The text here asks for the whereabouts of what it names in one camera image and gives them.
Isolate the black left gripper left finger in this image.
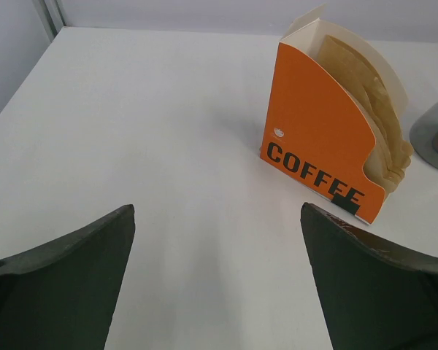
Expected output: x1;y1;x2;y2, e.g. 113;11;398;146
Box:
0;204;135;349

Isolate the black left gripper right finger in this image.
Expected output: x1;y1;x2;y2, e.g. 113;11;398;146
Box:
301;203;438;349

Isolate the orange coffee filter box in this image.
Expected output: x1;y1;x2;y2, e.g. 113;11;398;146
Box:
261;7;408;223

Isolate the brown paper filter stack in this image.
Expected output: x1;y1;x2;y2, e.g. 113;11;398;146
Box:
317;35;413;196

